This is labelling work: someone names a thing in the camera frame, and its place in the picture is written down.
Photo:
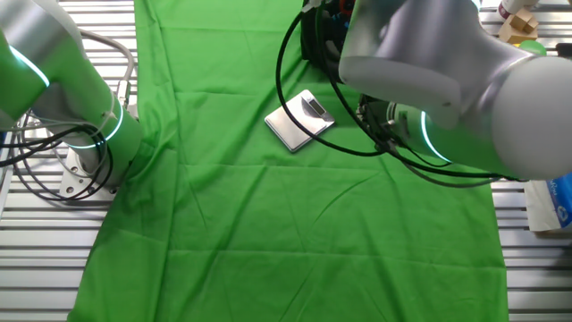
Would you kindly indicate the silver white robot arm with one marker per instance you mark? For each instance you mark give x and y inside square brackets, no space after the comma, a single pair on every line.
[527,116]

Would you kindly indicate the silver kitchen scale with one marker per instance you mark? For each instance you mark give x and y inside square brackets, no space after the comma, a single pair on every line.
[295,125]

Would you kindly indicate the green cloth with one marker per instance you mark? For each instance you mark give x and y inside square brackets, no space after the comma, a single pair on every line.
[268,223]

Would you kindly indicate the blue and white tissue pack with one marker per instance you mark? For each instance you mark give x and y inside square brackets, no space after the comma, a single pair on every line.
[543,210]

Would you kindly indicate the wooden block puzzle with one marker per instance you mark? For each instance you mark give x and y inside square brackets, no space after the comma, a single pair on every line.
[518,29]

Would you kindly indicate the black keyboard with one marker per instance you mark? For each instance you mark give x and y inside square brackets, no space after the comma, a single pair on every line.
[565,49]

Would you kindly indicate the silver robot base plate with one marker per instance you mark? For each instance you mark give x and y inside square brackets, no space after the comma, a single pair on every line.
[71,179]

